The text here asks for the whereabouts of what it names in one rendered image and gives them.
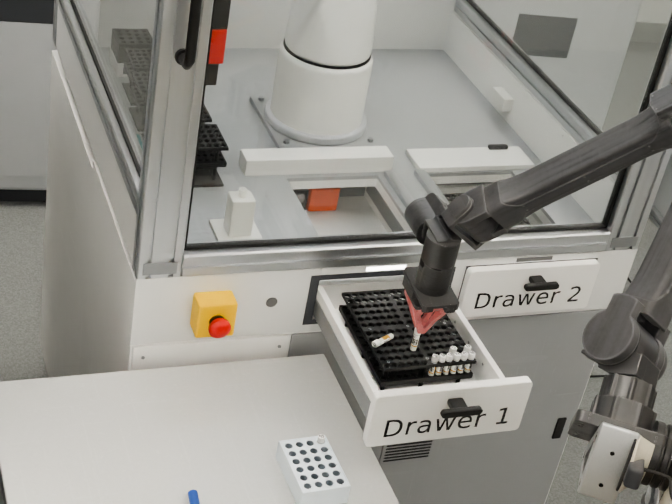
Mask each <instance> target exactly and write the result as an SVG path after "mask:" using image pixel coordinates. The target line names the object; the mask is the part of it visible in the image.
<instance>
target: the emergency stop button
mask: <svg viewBox="0 0 672 504"><path fill-rule="evenodd" d="M230 330H231V325H230V322H229V321H228V320H227V319H224V318H217V319H215V320H213V321H212V322H211V323H210V324H209V327H208V332H209V334H210V336H211V337H213V338H223V337H225V336H226V335H228V334H229V332H230Z"/></svg>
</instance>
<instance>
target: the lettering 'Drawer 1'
mask: <svg viewBox="0 0 672 504"><path fill-rule="evenodd" d="M507 408H508V407H507ZM507 408H502V409H500V411H502V410H504V412H503V416H502V419H501V422H496V424H504V423H507V421H504V418H505V414H506V411H507ZM481 416H486V413H485V414H482V415H478V416H477V419H476V423H475V426H474V427H477V424H478V421H479V418H480V417H481ZM466 417H468V418H469V419H470V420H468V421H462V419H464V418H466ZM455 419H456V417H455V418H453V420H452V421H451V423H450V425H449V427H448V418H446V419H444V421H443V423H442V424H441V426H439V419H437V431H440V430H441V428H442V427H443V425H444V423H445V421H446V430H449V429H450V428H451V426H452V424H453V422H454V421H455ZM503 421H504V422H503ZM390 422H398V423H399V424H400V427H399V429H398V431H397V432H396V433H394V434H390V435H387V431H388V427H389V423H390ZM423 422H428V423H429V424H428V425H422V426H420V427H419V428H418V429H417V432H418V433H424V432H426V431H427V432H429V430H430V426H431V421H430V420H423V421H421V422H420V423H423ZM466 422H472V417H471V416H464V417H462V418H461V419H460V420H459V421H458V427H459V428H468V427H470V425H468V426H464V427H463V426H461V425H460V423H466ZM414 423H417V421H414V422H412V423H411V422H408V425H407V429H406V433H405V435H408V431H409V428H410V426H411V425H412V424H414ZM402 426H403V423H402V421H400V420H388V421H387V424H386V428H385V432H384V436H383V437H390V436H394V435H397V434H398V433H399V432H400V431H401V429H402ZM426 426H428V428H427V429H426V430H425V431H420V428H422V427H426Z"/></svg>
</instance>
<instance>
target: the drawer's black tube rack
mask: <svg viewBox="0 0 672 504"><path fill-rule="evenodd" d="M404 290H405V288H402V289H387V290H372V291H358V292H343V293H342V297H343V299H344V301H345V303H346V304H347V305H339V309H338V310H339V311H340V313H341V315H342V317H343V319H344V321H345V327H348V328H349V330H350V332H351V334H352V335H353V337H354V339H355V341H356V343H357V345H358V347H359V348H360V350H361V352H362V358H365V359H366V361H367V363H368V365H369V367H370V369H371V371H372V372H373V374H374V376H375V378H376V380H377V382H378V383H379V385H380V390H384V389H385V386H396V385H406V384H416V383H418V387H419V386H423V383H426V382H436V381H447V380H456V381H455V383H460V380H461V379H467V378H472V376H473V373H472V371H471V370H470V372H469V373H467V372H465V371H464V370H463V373H458V372H457V370H456V373H455V374H451V373H450V370H449V373H448V375H445V374H443V373H441V375H436V374H435V372H436V369H435V372H434V376H429V375H428V371H429V368H423V369H413V370H402V371H391V372H384V371H383V370H382V368H381V366H380V364H381V363H382V362H388V363H390V362H393V361H404V360H415V359H429V358H432V355H433V354H438V355H440V354H441V353H443V354H445V355H447V353H449V349H450V347H451V346H456V347H457V351H456V352H459V353H462V352H463V350H464V347H460V346H465V345H466V343H465V342H464V340H463V339H462V337H461V336H460V334H459V333H458V331H457V330H456V328H455V326H454V325H453V323H452V322H451V320H450V319H449V317H448V316H447V314H445V315H444V316H443V317H441V318H440V319H439V320H437V321H436V322H435V323H434V324H433V325H432V327H431V328H430V329H429V330H428V331H427V332H426V333H423V334H421V335H420V337H419V341H418V345H417V348H416V351H411V350H410V347H411V343H412V339H413V335H414V329H415V327H414V324H413V320H412V316H411V313H410V310H409V306H408V303H407V300H406V296H405V293H404ZM390 293H393V294H390ZM398 293H401V294H398ZM373 294H376V295H378V296H376V295H373ZM381 294H384V295H381ZM359 295H362V296H363V297H362V296H359ZM367 295H370V296H367ZM345 296H348V297H349V298H347V297H345ZM353 296H356V297H353ZM400 298H403V299H405V300H402V299H400ZM384 299H386V301H385V300H384ZM394 299H397V300H394ZM370 300H372V301H374V302H371V301H370ZM377 300H380V301H377ZM356 301H357V302H360V303H357V302H356ZM363 301H366V302H363ZM348 302H349V303H348ZM444 320H447V321H444ZM440 321H441V322H440ZM448 327H451V328H452V329H450V328H448ZM390 333H392V334H393V335H394V338H393V339H391V340H389V341H388V342H386V343H384V344H382V345H380V346H378V347H376V348H374V347H373V346H372V342H373V341H374V340H377V339H380V338H382V337H384V336H386V335H388V334H390ZM452 333H454V334H456V335H453V334H452ZM457 340H460V341H457Z"/></svg>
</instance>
